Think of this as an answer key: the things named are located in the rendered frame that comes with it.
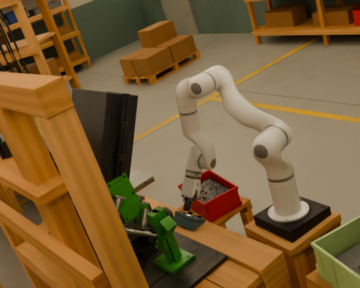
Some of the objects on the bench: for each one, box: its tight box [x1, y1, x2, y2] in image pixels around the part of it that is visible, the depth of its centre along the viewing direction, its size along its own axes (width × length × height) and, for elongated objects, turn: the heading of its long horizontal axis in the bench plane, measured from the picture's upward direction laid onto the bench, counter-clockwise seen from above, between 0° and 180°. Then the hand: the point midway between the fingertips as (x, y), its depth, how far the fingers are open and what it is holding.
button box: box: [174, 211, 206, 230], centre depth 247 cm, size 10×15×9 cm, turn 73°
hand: (187, 206), depth 252 cm, fingers closed
